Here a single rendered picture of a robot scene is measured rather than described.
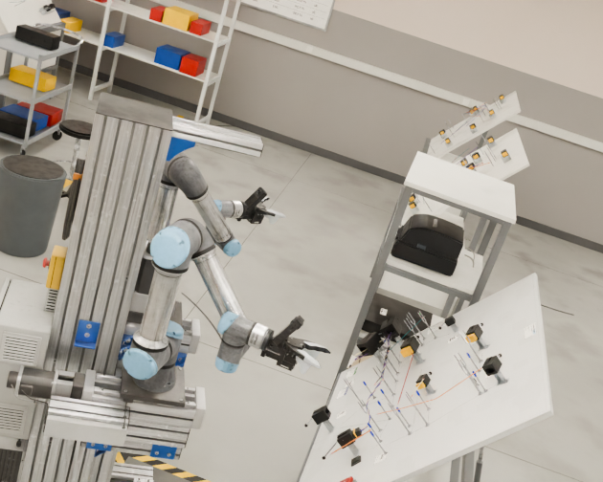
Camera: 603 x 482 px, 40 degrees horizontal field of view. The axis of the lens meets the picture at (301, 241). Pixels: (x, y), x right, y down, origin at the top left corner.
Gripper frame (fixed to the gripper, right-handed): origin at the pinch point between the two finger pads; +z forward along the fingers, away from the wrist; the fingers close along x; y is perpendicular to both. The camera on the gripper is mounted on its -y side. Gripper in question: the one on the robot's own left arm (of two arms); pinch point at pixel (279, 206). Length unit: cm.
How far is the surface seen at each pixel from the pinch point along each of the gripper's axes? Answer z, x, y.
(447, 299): 241, -62, 117
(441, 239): 64, 39, -10
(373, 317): 56, 31, 42
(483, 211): 65, 51, -33
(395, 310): 74, 27, 42
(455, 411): 0, 126, 1
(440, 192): 53, 35, -32
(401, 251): 54, 30, 3
